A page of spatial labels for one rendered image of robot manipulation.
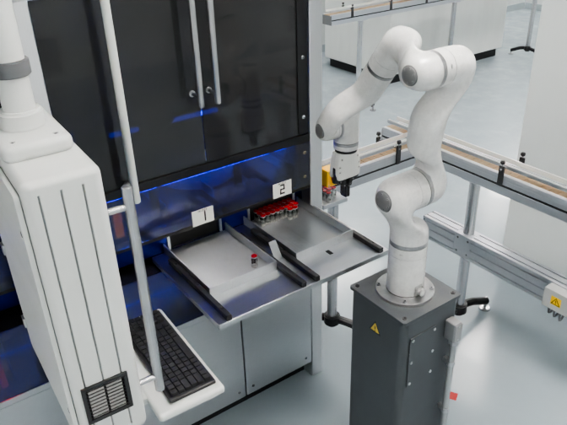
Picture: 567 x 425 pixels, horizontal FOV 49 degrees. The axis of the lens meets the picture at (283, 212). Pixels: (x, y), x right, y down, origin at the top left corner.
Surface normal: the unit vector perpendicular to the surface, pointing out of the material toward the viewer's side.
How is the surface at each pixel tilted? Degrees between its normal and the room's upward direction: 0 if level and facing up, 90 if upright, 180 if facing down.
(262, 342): 90
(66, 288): 90
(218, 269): 0
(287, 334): 90
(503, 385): 0
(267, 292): 0
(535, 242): 90
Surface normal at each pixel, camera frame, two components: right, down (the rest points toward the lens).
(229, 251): -0.03, -0.88
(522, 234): -0.81, 0.30
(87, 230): 0.55, 0.39
